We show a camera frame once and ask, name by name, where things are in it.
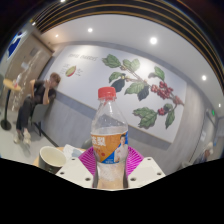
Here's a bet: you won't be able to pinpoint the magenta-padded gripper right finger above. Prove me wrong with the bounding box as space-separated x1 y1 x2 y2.
124 145 167 188

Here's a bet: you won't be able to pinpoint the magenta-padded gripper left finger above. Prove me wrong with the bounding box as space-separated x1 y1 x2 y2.
54 146 99 189

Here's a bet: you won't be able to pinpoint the clear red-capped drink bottle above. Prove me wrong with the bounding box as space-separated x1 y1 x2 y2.
90 86 130 190

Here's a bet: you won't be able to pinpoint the white printed paper sheet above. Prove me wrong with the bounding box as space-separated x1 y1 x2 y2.
61 143 86 161

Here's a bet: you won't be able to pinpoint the black mug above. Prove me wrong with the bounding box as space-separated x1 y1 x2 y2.
38 145 68 175

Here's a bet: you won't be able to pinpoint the grey armchair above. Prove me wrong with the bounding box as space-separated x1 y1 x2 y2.
29 99 52 138

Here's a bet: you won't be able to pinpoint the small round wooden table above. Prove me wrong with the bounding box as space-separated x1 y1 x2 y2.
0 78 23 132

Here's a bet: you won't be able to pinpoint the round ceiling lights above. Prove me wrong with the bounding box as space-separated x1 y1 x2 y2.
29 19 223 108

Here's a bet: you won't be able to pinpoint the coffee plant wall mural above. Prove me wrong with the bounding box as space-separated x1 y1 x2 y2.
49 44 188 144

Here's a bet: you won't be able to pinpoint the blue wall sign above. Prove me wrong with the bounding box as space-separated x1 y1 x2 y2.
6 31 26 60

